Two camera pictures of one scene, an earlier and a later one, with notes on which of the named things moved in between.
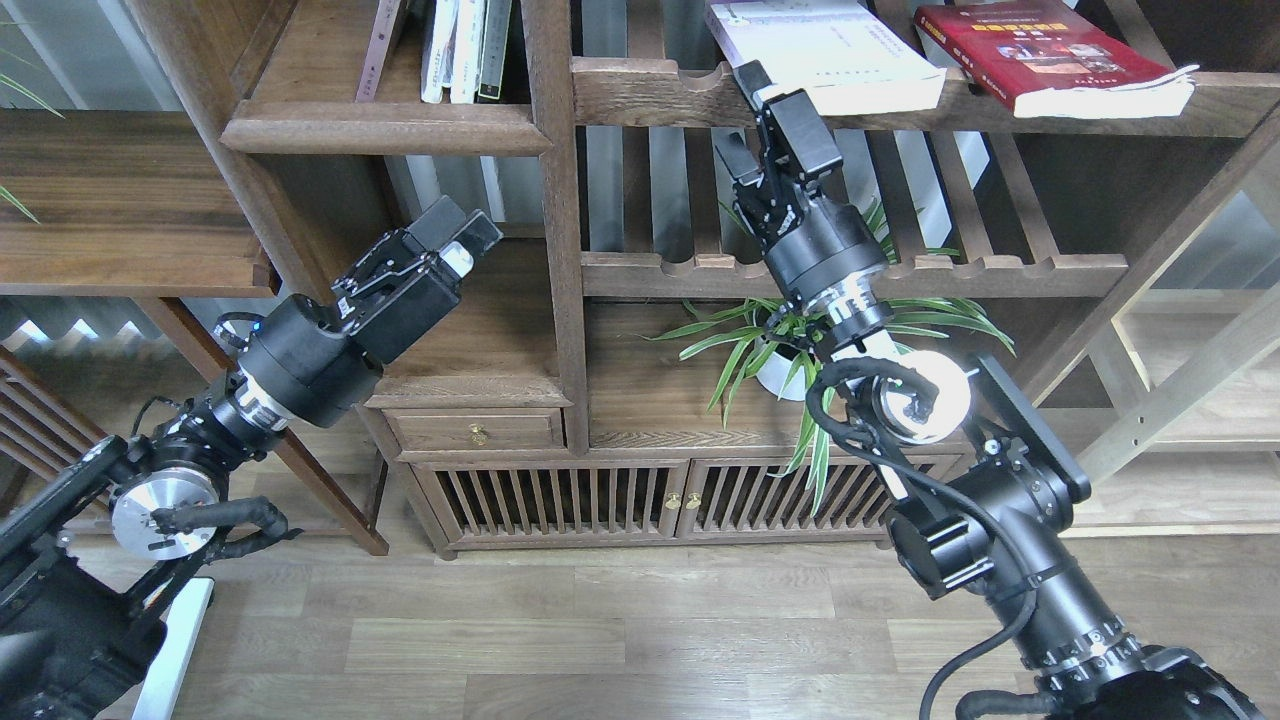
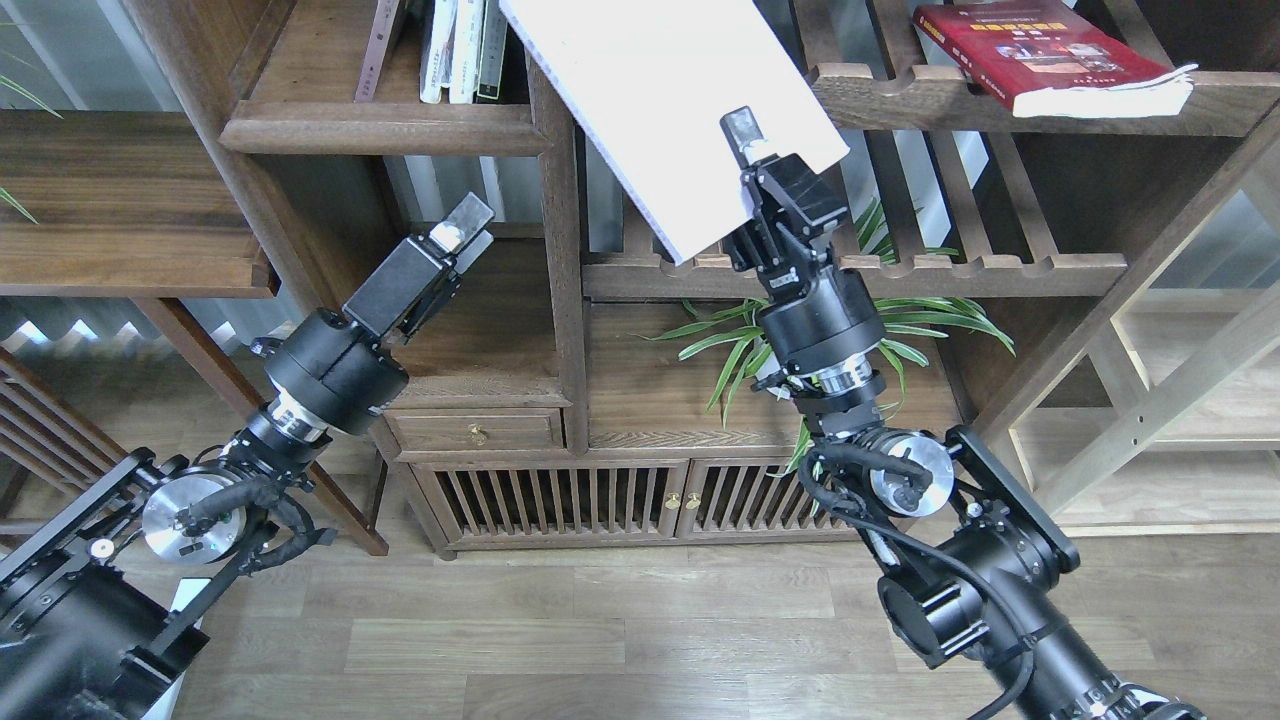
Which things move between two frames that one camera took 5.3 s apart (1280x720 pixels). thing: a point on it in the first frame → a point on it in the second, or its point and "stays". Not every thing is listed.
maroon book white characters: [384, 24] stays
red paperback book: [1053, 59] stays
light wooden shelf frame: [1171, 398] stays
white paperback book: [840, 52] → [649, 81]
